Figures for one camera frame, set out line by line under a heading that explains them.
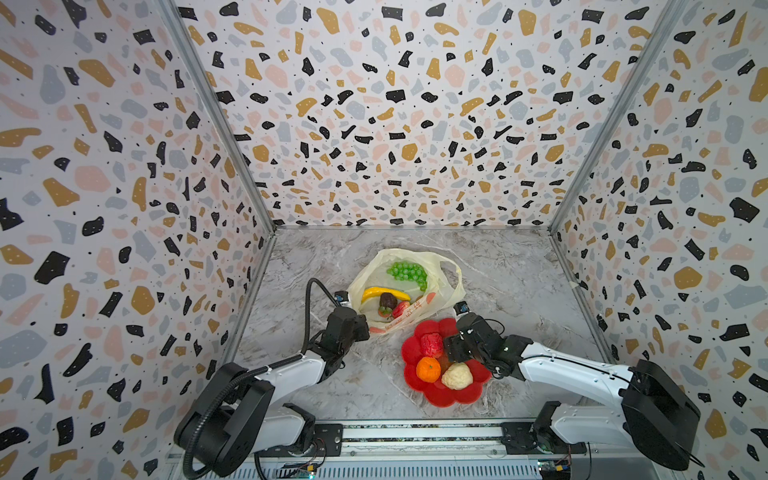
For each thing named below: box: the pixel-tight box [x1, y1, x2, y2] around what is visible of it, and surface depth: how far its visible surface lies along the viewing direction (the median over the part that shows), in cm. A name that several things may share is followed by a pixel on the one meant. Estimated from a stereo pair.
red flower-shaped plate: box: [401, 318, 491, 408], surface depth 83 cm
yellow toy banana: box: [361, 287, 411, 304], surface depth 102 cm
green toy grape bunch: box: [386, 261, 428, 292], surface depth 105 cm
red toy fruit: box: [420, 333, 443, 359], surface depth 86 cm
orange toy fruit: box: [416, 356, 441, 383], surface depth 83 cm
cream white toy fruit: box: [442, 362, 473, 391], surface depth 81 cm
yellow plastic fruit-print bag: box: [347, 249, 466, 331], surface depth 97 cm
